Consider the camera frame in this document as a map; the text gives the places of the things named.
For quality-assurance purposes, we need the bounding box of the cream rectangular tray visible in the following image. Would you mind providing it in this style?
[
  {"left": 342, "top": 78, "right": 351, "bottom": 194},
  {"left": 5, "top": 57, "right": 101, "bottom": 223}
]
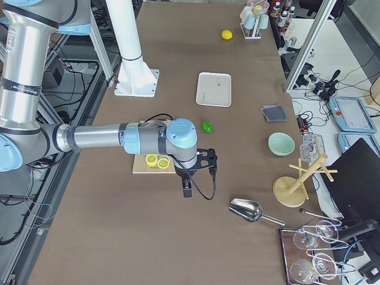
[{"left": 195, "top": 72, "right": 232, "bottom": 107}]

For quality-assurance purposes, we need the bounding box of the mint green bowl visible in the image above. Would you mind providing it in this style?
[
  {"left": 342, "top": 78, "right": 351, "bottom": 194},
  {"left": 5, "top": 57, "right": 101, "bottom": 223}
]
[{"left": 268, "top": 132, "right": 296, "bottom": 156}]

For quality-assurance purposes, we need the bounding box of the blue teach pendant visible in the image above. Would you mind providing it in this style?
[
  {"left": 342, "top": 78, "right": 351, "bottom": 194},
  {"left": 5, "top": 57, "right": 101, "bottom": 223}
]
[
  {"left": 328, "top": 97, "right": 377, "bottom": 134},
  {"left": 337, "top": 132, "right": 379, "bottom": 154}
]

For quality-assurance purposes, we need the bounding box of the metal scoop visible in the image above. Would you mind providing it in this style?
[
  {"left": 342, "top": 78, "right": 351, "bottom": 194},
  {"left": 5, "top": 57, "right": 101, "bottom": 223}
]
[{"left": 228, "top": 198, "right": 285, "bottom": 227}]

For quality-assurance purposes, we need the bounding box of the green lime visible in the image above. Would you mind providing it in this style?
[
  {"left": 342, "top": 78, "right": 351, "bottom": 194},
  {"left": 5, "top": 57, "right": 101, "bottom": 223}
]
[{"left": 201, "top": 121, "right": 214, "bottom": 133}]

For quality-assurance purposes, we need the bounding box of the wine glass rack tray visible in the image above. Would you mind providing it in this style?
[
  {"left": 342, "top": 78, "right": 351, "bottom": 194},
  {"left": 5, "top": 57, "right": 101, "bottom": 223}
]
[{"left": 279, "top": 219, "right": 356, "bottom": 284}]

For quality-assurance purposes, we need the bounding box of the white pillar with base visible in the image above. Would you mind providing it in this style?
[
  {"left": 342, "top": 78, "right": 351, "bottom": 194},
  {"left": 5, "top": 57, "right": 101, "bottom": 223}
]
[{"left": 106, "top": 1, "right": 159, "bottom": 98}]

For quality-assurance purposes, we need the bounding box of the wooden cutting board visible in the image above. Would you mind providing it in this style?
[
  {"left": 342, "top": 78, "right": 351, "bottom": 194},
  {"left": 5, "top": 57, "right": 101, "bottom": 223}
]
[{"left": 132, "top": 119, "right": 175, "bottom": 175}]

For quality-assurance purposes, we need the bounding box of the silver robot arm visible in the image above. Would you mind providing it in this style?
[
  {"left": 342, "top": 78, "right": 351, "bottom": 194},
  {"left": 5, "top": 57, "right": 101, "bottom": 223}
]
[{"left": 1, "top": 1, "right": 217, "bottom": 198}]

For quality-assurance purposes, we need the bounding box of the mint plastic cup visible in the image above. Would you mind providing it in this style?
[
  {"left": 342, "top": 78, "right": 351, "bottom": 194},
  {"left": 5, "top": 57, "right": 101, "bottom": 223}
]
[{"left": 258, "top": 14, "right": 269, "bottom": 30}]

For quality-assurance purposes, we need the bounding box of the white wire cup rack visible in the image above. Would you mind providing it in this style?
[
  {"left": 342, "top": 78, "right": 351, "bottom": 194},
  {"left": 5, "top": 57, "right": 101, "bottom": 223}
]
[{"left": 240, "top": 0, "right": 270, "bottom": 39}]

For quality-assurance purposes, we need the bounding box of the lemon slice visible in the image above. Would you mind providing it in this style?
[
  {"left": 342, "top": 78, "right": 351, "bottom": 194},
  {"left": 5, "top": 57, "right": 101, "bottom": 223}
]
[
  {"left": 157, "top": 155, "right": 170, "bottom": 169},
  {"left": 145, "top": 154, "right": 159, "bottom": 167}
]

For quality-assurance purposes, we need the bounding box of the grey folded cloth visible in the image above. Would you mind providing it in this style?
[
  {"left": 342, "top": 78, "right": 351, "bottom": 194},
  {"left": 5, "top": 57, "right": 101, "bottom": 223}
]
[{"left": 261, "top": 104, "right": 288, "bottom": 123}]

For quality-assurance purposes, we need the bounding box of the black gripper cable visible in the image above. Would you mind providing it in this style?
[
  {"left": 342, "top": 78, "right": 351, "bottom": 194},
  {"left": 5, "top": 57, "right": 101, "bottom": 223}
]
[{"left": 175, "top": 159, "right": 217, "bottom": 200}]

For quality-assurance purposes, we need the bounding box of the yellow whole lemon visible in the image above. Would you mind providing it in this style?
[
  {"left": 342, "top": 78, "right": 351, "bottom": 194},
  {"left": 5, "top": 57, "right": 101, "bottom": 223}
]
[{"left": 221, "top": 30, "right": 233, "bottom": 40}]

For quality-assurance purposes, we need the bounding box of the wooden mug tree stand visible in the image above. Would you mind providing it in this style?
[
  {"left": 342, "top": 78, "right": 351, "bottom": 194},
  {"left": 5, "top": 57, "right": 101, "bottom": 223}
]
[{"left": 273, "top": 152, "right": 338, "bottom": 207}]

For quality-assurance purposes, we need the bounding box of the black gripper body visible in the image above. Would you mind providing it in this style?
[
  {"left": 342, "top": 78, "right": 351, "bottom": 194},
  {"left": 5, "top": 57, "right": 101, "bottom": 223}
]
[{"left": 174, "top": 148, "right": 217, "bottom": 179}]

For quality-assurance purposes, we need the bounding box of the light blue plastic cup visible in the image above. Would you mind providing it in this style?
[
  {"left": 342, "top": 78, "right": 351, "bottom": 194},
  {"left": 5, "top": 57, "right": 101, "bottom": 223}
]
[{"left": 243, "top": 13, "right": 256, "bottom": 30}]

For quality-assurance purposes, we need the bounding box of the aluminium frame post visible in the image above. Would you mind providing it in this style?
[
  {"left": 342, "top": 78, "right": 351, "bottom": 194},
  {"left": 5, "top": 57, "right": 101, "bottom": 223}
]
[{"left": 284, "top": 0, "right": 337, "bottom": 93}]

